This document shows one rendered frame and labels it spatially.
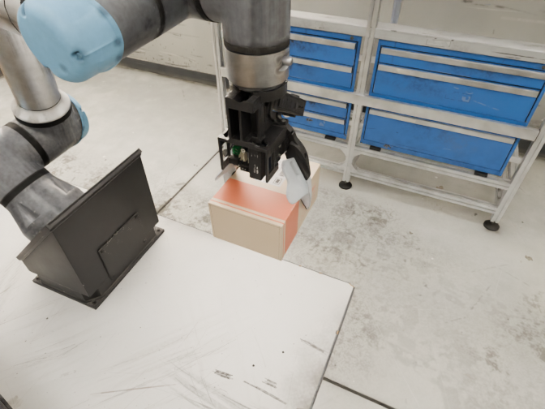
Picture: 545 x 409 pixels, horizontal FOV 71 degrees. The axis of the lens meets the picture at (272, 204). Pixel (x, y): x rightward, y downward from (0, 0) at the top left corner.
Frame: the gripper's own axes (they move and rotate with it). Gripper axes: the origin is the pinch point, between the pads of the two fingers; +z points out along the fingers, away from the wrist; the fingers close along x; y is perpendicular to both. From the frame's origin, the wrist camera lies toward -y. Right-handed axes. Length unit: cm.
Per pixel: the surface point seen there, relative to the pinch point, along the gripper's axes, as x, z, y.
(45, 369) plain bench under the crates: -38, 40, 30
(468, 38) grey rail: 26, 18, -142
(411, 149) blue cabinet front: 16, 75, -140
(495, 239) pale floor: 70, 111, -130
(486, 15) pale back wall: 33, 30, -226
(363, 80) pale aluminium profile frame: -14, 42, -138
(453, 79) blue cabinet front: 25, 35, -140
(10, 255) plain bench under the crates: -72, 40, 12
